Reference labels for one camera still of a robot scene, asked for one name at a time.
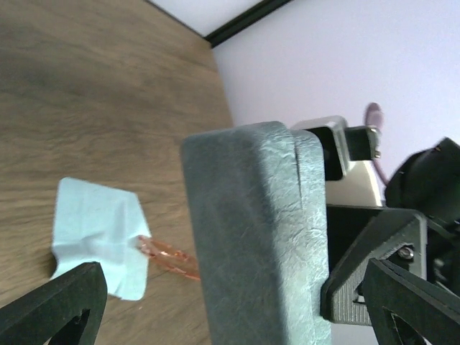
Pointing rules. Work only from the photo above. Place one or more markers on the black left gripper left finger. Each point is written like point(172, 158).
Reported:
point(66, 310)

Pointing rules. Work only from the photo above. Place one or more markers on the light blue cleaning cloth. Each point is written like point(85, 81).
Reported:
point(96, 223)

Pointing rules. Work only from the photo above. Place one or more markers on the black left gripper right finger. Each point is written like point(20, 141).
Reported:
point(405, 309)

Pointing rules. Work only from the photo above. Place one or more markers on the grey glasses case green lining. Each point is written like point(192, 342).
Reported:
point(257, 202)

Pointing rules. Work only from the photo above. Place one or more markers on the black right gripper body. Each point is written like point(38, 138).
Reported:
point(418, 225)

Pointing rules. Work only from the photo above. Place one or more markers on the black aluminium frame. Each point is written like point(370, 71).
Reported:
point(233, 27)

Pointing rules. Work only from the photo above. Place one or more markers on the orange transparent sunglasses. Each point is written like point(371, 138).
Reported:
point(169, 258)

